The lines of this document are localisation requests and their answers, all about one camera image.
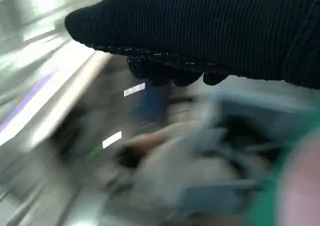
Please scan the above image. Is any green cutting mat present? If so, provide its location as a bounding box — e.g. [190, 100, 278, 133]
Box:
[246, 124, 320, 226]

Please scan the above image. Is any pink bowl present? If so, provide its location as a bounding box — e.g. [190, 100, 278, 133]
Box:
[273, 128, 320, 226]

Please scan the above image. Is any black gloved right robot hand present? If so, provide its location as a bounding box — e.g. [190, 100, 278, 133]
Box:
[64, 0, 320, 91]

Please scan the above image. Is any grey chair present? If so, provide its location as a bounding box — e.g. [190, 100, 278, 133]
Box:
[103, 90, 317, 216]

